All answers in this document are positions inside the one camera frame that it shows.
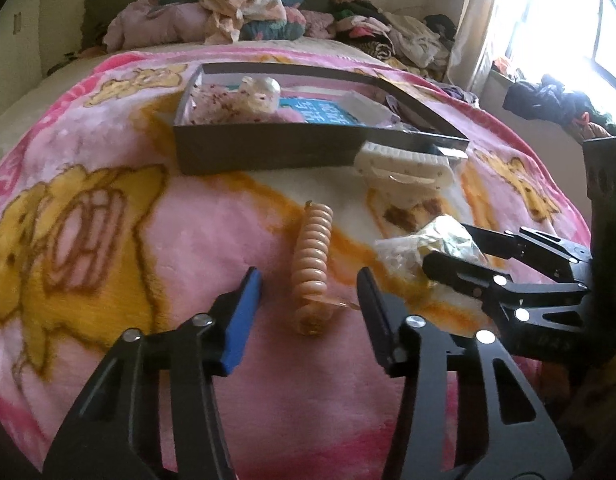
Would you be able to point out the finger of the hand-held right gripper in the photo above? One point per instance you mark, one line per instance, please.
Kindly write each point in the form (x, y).
(492, 242)
(457, 275)

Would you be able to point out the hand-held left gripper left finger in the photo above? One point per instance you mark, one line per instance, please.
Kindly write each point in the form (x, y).
(243, 320)

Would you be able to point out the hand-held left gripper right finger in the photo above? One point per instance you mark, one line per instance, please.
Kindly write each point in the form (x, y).
(382, 320)

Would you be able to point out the plastic bag with gold jewelry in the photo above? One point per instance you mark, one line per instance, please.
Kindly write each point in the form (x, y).
(437, 240)

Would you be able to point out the grey cardboard box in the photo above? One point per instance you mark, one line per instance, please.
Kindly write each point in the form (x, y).
(268, 150)

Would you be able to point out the polka dot bow scrunchie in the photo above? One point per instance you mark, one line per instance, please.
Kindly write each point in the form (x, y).
(213, 107)

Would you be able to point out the white pearl hair clip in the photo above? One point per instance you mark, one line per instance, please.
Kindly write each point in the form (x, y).
(265, 90)

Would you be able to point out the cream hair claw clip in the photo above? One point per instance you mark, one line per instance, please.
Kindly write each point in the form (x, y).
(402, 162)

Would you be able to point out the pink printed bear blanket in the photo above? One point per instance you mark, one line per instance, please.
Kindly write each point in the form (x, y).
(113, 260)

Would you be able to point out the dark clothes on sill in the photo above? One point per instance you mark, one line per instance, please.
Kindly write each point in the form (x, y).
(552, 105)

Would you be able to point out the crumpled clothes beside bed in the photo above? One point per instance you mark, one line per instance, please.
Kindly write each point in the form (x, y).
(460, 94)

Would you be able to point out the pink book with blue label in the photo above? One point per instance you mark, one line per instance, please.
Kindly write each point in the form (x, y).
(318, 110)

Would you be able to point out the white curtain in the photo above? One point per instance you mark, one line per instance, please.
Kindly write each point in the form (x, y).
(475, 25)

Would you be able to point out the window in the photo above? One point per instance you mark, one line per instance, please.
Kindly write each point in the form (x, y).
(562, 25)

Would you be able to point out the pile of mixed clothes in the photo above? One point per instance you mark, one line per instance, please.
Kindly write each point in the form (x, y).
(397, 35)

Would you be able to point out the pink floral pillow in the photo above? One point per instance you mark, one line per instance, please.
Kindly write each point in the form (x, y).
(313, 22)

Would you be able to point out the lavender bundled blanket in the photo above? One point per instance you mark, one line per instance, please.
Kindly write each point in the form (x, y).
(153, 22)

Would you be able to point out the cream printed garment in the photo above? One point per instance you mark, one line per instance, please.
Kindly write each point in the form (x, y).
(238, 5)

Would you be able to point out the wall switch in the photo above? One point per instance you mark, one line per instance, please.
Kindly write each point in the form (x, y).
(18, 22)

